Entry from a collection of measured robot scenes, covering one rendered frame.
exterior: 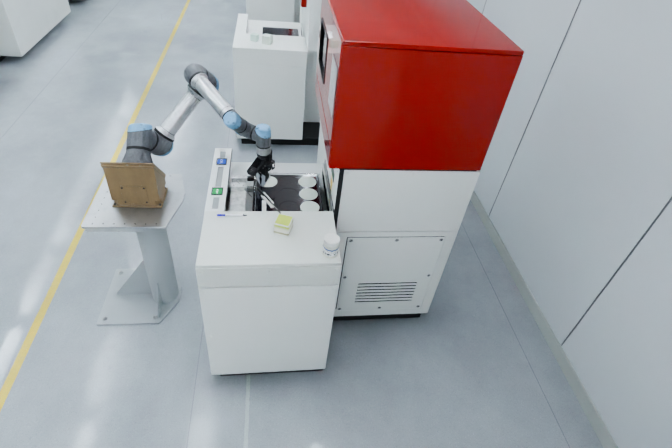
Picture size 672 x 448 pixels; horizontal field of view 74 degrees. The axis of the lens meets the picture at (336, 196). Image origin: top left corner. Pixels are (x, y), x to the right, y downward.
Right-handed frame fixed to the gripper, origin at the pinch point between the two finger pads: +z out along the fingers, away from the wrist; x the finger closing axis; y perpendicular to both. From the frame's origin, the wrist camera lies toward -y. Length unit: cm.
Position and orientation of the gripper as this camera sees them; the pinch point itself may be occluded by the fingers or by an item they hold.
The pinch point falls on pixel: (261, 185)
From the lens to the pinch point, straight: 242.8
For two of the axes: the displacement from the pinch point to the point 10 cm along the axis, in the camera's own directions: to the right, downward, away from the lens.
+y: 5.0, -5.1, 7.0
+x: -8.6, -3.9, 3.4
